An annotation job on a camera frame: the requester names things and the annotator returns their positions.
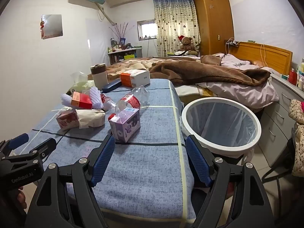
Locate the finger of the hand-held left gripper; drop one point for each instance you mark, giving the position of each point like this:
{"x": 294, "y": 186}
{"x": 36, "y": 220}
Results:
{"x": 48, "y": 144}
{"x": 19, "y": 140}

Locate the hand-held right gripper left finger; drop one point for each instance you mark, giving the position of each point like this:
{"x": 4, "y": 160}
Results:
{"x": 104, "y": 156}

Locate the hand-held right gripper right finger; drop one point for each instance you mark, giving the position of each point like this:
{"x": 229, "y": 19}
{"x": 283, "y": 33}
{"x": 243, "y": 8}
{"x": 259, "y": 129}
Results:
{"x": 197, "y": 161}

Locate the white round trash bin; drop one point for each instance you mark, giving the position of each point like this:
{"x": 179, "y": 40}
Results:
{"x": 220, "y": 150}

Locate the pink red printed packet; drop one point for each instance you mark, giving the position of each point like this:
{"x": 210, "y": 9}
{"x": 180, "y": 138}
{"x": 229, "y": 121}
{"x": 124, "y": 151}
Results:
{"x": 66, "y": 121}

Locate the purple drink carton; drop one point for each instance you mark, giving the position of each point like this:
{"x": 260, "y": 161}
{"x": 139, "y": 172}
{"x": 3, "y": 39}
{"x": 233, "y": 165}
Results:
{"x": 125, "y": 128}

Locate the clear bin liner bag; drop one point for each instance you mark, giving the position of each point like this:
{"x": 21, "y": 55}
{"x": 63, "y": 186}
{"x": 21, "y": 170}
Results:
{"x": 220, "y": 123}

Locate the white foam net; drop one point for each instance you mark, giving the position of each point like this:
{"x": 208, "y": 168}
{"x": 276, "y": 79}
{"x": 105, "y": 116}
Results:
{"x": 96, "y": 97}
{"x": 66, "y": 99}

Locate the clear plastic wrapper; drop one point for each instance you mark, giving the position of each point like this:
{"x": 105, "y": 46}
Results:
{"x": 109, "y": 103}

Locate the red orange cardboard box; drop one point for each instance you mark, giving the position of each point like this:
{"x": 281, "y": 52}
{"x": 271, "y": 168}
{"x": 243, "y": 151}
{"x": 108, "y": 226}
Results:
{"x": 82, "y": 101}

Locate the large clear plastic bottle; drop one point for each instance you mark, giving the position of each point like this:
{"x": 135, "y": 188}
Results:
{"x": 140, "y": 95}

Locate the person's left hand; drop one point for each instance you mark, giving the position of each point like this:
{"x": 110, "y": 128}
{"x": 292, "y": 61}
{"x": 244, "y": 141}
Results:
{"x": 21, "y": 198}

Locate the green tissue pack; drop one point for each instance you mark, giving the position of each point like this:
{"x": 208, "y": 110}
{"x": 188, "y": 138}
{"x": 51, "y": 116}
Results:
{"x": 79, "y": 84}

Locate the yellow covered bed mattress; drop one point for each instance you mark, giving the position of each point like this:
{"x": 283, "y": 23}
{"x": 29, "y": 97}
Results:
{"x": 190, "y": 90}

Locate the dark blue glasses case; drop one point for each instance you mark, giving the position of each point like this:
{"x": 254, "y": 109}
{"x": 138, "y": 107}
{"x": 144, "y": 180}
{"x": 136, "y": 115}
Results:
{"x": 111, "y": 85}

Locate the white brown tumbler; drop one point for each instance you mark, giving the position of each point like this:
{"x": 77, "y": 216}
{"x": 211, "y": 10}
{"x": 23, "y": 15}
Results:
{"x": 99, "y": 80}

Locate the orange white cardboard box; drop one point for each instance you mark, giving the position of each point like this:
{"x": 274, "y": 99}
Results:
{"x": 137, "y": 77}

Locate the grey drawer cabinet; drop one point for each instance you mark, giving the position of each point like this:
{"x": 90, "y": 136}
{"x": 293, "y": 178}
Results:
{"x": 273, "y": 114}

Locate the brown fleece blanket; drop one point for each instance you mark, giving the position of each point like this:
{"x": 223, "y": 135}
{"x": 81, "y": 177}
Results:
{"x": 201, "y": 71}

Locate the black chair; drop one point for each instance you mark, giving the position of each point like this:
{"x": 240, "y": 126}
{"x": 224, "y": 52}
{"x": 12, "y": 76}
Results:
{"x": 291, "y": 154}

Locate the tan patterned bedspread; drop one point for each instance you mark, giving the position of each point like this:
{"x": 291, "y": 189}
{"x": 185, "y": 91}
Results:
{"x": 128, "y": 64}

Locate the cluttered side desk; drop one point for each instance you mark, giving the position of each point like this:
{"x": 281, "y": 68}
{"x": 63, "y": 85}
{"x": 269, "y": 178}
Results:
{"x": 118, "y": 58}

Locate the green box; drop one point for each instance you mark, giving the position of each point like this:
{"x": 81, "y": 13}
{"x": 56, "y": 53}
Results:
{"x": 128, "y": 57}

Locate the floral padded jacket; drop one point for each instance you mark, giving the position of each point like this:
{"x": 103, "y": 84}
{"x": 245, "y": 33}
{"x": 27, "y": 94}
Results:
{"x": 299, "y": 133}

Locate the vase with purple branches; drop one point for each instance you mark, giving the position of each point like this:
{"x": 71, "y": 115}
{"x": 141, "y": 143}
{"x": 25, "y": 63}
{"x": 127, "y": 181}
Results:
{"x": 122, "y": 41}

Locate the brown teddy bear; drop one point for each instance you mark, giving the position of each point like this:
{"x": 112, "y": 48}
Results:
{"x": 187, "y": 44}

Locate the red hanging ornament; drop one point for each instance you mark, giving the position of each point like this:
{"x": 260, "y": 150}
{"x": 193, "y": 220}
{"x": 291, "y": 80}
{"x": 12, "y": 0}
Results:
{"x": 42, "y": 25}

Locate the pink striped cloth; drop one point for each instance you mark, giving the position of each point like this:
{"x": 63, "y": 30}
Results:
{"x": 302, "y": 105}

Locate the teal flat box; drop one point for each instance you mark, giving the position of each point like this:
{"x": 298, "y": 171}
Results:
{"x": 285, "y": 77}

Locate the wooden bed headboard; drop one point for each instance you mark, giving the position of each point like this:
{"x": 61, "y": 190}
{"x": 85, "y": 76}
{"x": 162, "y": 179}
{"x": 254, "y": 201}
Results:
{"x": 251, "y": 52}

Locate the power strip with plugs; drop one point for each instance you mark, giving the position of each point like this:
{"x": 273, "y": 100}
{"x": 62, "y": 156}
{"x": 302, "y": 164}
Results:
{"x": 234, "y": 42}

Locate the red jar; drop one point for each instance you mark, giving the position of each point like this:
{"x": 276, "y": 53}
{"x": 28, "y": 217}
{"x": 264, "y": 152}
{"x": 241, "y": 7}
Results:
{"x": 292, "y": 77}

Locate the white bottle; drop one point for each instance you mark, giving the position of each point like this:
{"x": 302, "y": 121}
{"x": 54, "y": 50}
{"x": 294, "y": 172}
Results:
{"x": 301, "y": 83}

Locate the small window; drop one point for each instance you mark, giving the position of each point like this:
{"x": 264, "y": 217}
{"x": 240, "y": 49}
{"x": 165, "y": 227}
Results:
{"x": 147, "y": 29}

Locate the wooden wardrobe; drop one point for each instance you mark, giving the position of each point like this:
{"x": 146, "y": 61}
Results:
{"x": 213, "y": 23}

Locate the wrapped air conditioner pipe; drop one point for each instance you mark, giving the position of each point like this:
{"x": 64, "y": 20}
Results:
{"x": 105, "y": 16}

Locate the heart patterned curtain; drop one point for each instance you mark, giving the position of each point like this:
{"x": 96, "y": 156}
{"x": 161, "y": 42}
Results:
{"x": 173, "y": 21}

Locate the shiny silver wall sheet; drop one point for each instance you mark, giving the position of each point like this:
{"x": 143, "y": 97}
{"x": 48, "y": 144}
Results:
{"x": 53, "y": 26}

